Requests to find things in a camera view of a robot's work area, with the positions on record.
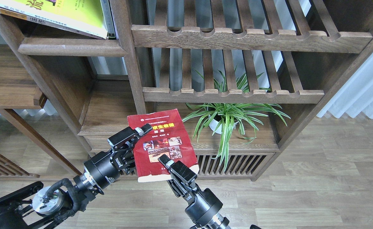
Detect white curtain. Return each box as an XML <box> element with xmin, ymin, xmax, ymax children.
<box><xmin>317</xmin><ymin>53</ymin><xmax>373</xmax><ymax>119</ymax></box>

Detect white plant pot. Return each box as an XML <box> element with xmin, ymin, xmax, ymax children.
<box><xmin>209</xmin><ymin>114</ymin><xmax>238</xmax><ymax>134</ymax></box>

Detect dark maroon book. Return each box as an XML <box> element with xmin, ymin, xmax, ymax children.
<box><xmin>0</xmin><ymin>7</ymin><xmax>109</xmax><ymax>40</ymax></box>

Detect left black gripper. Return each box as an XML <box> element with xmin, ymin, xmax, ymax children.
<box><xmin>83</xmin><ymin>124</ymin><xmax>153</xmax><ymax>189</ymax></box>

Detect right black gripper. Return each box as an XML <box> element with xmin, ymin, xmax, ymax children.
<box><xmin>158</xmin><ymin>154</ymin><xmax>223</xmax><ymax>227</ymax></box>

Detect red book white pages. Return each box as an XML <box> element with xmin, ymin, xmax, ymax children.
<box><xmin>127</xmin><ymin>109</ymin><xmax>199</xmax><ymax>183</ymax></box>

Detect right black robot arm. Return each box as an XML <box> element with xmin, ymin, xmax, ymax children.
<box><xmin>158</xmin><ymin>155</ymin><xmax>230</xmax><ymax>229</ymax></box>

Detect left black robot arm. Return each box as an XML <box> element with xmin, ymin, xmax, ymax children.
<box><xmin>0</xmin><ymin>124</ymin><xmax>152</xmax><ymax>229</ymax></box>

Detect dark wooden bookshelf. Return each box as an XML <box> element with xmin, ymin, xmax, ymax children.
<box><xmin>0</xmin><ymin>0</ymin><xmax>373</xmax><ymax>181</ymax></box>

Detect wooden side table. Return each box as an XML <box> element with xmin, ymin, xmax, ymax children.
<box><xmin>0</xmin><ymin>44</ymin><xmax>81</xmax><ymax>175</ymax></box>

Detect yellow green book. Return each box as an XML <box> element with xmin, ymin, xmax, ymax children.
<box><xmin>0</xmin><ymin>0</ymin><xmax>107</xmax><ymax>37</ymax></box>

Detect green spider plant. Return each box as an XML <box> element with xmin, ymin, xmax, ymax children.
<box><xmin>182</xmin><ymin>103</ymin><xmax>290</xmax><ymax>171</ymax></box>

